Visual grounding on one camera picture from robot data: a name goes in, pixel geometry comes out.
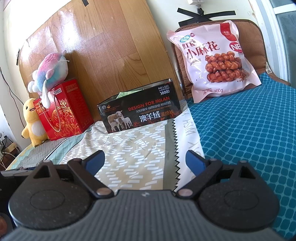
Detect green striped snack packet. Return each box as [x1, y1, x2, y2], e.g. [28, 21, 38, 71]
[116, 90, 138, 99]

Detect person left hand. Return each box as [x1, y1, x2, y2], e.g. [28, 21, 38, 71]
[0, 216, 7, 237]

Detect patterned bed quilt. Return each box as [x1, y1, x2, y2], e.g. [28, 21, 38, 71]
[9, 101, 204, 191]

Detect red gift box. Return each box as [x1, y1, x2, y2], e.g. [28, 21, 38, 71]
[33, 79, 94, 141]

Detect yellow duck plush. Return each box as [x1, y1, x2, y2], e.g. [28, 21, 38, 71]
[22, 98, 48, 148]

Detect blue patterned blanket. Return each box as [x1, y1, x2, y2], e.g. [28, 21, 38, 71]
[187, 73, 296, 239]

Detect black sheep print box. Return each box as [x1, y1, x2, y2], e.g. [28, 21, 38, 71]
[97, 78, 182, 133]

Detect pastel plush toy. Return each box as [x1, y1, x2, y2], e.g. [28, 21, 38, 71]
[27, 50, 69, 108]

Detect pink twisted snack bag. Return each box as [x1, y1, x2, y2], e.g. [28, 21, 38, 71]
[166, 21, 261, 103]

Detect wooden headboard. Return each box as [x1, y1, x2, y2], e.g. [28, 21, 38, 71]
[18, 1, 182, 121]

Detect black tape strips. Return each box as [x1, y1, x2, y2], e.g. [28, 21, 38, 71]
[177, 8, 236, 27]

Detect black wall cable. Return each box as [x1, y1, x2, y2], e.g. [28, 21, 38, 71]
[0, 67, 26, 121]

